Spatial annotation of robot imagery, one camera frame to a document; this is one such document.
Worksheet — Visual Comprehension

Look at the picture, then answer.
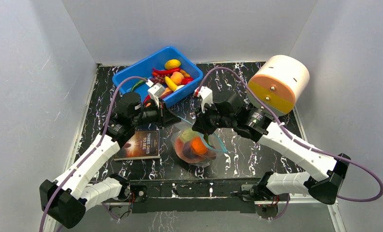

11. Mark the red toy chili pepper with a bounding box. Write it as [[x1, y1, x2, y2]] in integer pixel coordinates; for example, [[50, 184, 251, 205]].
[[152, 68, 181, 76]]

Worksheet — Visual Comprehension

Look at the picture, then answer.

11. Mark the orange toy orange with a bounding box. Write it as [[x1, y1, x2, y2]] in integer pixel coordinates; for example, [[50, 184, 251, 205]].
[[190, 136, 208, 156]]

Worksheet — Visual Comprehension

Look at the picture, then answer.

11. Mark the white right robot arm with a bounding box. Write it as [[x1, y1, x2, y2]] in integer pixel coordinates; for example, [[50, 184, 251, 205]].
[[192, 89, 349, 205]]

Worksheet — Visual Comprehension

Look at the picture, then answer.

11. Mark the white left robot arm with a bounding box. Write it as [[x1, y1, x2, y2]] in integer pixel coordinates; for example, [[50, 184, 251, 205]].
[[39, 93, 181, 231]]

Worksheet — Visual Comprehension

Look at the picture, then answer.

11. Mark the yellow toy banana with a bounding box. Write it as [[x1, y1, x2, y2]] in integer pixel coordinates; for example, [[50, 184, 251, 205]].
[[165, 76, 178, 92]]

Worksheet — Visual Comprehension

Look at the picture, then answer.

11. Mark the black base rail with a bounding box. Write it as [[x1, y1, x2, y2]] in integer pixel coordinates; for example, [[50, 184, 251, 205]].
[[97, 179, 280, 215]]

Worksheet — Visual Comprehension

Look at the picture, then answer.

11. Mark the yellow toy lemon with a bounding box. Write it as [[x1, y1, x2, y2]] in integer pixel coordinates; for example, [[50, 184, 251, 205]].
[[164, 59, 181, 70]]

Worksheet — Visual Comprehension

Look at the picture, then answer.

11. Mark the green toy cabbage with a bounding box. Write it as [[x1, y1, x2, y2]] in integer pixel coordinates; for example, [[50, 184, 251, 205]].
[[179, 128, 199, 143]]

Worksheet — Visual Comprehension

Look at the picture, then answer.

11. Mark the cream cylinder with coloured face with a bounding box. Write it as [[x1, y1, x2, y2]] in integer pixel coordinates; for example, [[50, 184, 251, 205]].
[[247, 55, 310, 116]]

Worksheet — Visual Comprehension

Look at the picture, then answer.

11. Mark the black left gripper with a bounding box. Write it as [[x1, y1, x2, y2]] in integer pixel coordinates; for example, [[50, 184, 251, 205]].
[[131, 98, 180, 129]]

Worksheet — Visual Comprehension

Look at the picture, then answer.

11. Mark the red toy tomato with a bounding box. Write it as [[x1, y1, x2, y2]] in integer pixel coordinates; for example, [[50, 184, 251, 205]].
[[181, 77, 194, 85]]

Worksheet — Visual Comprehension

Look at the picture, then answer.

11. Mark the three days to see book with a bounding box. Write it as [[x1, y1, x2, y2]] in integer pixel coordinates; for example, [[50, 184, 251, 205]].
[[113, 130, 160, 161]]

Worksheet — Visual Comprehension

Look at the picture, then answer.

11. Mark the orange toy peach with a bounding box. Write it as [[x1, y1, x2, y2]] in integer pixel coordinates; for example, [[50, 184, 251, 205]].
[[170, 72, 184, 86]]

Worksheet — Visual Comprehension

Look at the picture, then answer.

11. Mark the blue plastic bin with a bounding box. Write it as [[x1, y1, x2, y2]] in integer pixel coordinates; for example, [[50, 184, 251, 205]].
[[112, 46, 203, 107]]

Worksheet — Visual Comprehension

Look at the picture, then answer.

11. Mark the clear zip top bag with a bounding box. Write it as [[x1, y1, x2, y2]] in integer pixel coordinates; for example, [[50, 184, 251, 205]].
[[171, 117, 227, 167]]

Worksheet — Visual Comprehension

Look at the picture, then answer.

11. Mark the purple toy grape bunch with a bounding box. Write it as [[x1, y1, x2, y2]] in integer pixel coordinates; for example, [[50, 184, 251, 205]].
[[151, 75, 165, 84]]

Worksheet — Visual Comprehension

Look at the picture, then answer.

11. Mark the dark green toy pepper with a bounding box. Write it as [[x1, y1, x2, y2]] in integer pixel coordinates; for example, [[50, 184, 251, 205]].
[[130, 80, 147, 92]]

